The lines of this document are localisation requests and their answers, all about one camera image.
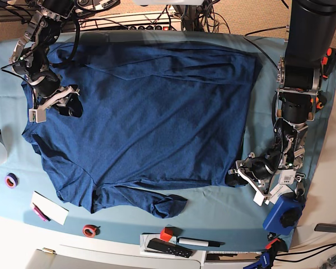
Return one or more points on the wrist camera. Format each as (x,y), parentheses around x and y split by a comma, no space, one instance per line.
(37,115)
(260,198)

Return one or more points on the white paper card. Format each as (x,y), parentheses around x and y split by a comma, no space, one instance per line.
(54,211)

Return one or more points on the blue box with knob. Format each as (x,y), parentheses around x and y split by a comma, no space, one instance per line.
(285,214)

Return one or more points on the white label card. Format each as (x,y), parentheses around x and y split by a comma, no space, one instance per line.
(276,192)

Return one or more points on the orange clamp bottom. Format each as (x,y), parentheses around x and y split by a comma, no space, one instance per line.
(273,243)

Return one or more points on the dark blue t-shirt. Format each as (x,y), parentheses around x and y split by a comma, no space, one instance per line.
(155,117)

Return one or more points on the red cube block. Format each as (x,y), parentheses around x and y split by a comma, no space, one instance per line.
(166,234)

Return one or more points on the blue spring clamp bottom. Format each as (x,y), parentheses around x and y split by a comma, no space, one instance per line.
(265,261)

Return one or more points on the orange black clamp top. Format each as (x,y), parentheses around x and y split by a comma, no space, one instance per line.
(328,61)

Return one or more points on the red tape roll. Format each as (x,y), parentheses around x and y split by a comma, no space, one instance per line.
(91,231)

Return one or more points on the power strip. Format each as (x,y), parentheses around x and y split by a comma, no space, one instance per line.
(161,20)

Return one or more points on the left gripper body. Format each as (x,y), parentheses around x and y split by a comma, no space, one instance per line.
(256,171)

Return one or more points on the black remote control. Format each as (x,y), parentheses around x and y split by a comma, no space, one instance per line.
(169,248)

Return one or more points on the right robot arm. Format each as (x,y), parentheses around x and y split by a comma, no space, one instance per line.
(29,61)

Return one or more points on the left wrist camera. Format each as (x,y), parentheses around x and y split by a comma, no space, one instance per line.
(260,198)

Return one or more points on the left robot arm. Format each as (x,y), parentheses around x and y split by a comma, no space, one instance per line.
(300,74)

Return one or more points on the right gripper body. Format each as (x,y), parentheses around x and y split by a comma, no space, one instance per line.
(58,98)

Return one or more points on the white marker pen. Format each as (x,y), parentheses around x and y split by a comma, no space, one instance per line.
(198,242)

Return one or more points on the purple tape roll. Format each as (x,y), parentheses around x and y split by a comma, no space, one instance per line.
(11,180)

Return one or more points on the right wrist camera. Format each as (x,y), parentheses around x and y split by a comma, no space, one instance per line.
(37,115)

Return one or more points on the orange black utility knife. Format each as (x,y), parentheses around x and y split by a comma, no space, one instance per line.
(319,102)

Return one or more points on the packaged tool blister pack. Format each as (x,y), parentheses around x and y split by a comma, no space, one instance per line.
(287,177)

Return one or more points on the black phone device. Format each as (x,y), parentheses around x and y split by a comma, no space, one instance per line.
(325,228)

